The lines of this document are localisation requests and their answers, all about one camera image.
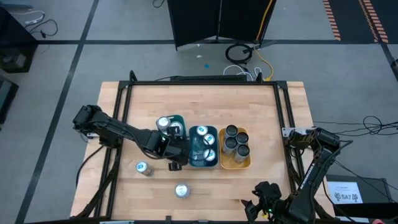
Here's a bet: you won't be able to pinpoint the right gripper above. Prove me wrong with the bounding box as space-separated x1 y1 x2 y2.
241 181 283 223

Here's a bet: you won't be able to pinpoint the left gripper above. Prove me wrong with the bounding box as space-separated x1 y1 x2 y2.
161 126 191 172

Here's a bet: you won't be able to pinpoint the green plastic bin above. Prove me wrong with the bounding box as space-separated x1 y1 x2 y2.
157 114 188 147

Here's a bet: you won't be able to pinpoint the dark teal plastic bin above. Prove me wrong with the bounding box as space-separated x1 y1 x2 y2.
188 124 219 168

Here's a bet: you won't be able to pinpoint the yellow plastic bin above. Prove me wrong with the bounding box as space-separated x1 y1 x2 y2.
218 126 252 170

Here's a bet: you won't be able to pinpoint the black power strip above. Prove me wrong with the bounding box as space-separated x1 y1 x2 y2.
169 75 249 83

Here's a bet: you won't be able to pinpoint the white SA7 paper sign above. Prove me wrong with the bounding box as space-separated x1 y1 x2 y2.
327 181 364 205

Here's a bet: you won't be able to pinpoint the black box under sign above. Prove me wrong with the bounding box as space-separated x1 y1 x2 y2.
325 174 393 219

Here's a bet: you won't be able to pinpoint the black folding partition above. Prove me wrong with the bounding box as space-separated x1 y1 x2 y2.
167 0 277 51

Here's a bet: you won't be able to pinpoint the black equipment case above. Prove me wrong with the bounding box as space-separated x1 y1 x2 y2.
0 74 19 125

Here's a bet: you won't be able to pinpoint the black cabinet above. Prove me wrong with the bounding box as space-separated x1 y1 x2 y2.
0 6 39 74

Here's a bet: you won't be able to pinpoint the black orange-striped floor mat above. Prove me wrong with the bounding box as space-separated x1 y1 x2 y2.
322 0 398 44

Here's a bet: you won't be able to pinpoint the black metal table frame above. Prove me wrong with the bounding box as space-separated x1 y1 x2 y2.
73 70 336 222

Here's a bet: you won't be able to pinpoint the white cables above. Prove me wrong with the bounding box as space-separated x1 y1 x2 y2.
222 64 262 82

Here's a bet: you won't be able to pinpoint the black left base cable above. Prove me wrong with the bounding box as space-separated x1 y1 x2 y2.
75 143 108 189

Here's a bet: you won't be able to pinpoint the coiled black cable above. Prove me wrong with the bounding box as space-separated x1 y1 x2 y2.
224 42 253 65

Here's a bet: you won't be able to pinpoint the yellow cable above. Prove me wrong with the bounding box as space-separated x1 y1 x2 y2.
253 0 275 82

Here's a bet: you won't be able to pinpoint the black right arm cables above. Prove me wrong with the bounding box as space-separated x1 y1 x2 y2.
312 114 398 194

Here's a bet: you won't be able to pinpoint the thin black floor cable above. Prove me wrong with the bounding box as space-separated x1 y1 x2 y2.
24 18 59 40

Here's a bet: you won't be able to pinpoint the white cable with plug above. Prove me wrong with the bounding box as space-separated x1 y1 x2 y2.
9 10 46 26

